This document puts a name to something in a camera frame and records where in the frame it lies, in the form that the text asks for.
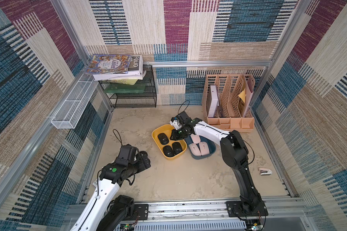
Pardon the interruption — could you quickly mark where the black mouse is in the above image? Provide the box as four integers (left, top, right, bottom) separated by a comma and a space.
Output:
163, 145, 175, 158
158, 133, 169, 145
172, 141, 183, 155

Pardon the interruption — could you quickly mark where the yellow plastic storage box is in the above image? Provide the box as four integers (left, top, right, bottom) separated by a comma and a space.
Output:
152, 124, 188, 160

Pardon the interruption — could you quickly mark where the pink mouse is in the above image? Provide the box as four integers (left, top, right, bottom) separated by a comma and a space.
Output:
188, 143, 201, 157
198, 141, 210, 156
190, 134, 201, 144

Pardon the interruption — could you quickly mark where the teal plastic storage box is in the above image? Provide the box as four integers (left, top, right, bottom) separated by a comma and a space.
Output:
184, 134, 216, 160

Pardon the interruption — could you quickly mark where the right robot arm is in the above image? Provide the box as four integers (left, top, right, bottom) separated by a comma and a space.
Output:
170, 111, 269, 220

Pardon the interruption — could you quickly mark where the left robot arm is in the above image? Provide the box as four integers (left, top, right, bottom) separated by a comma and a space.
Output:
71, 144, 151, 231

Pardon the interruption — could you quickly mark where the white box in organizer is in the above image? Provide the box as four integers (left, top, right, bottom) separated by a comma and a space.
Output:
206, 85, 219, 118

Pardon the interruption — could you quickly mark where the pink desktop file organizer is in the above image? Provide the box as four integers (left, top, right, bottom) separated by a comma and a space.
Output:
202, 74, 255, 132

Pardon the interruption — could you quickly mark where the black and white folio book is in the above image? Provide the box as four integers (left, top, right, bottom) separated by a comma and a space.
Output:
92, 55, 147, 81

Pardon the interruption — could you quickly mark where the green folder on shelf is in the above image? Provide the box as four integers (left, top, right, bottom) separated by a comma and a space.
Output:
104, 84, 146, 94

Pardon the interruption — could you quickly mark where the yellow paper in organizer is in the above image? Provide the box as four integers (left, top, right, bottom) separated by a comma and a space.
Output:
238, 88, 246, 103

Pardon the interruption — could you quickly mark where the small white pink device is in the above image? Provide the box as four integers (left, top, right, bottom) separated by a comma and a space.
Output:
258, 167, 273, 176

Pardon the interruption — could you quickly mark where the colourful picture book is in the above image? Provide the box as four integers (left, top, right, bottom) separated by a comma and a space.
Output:
84, 54, 132, 75

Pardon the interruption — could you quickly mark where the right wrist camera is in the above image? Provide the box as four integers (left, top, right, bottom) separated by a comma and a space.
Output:
170, 116, 182, 130

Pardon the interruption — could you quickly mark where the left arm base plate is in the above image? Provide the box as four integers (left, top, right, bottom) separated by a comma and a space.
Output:
131, 204, 149, 221

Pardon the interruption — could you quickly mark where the white wire mesh basket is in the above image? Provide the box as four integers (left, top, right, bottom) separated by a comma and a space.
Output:
51, 80, 98, 129

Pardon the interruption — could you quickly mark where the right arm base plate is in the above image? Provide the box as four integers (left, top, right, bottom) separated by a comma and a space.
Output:
226, 201, 269, 218

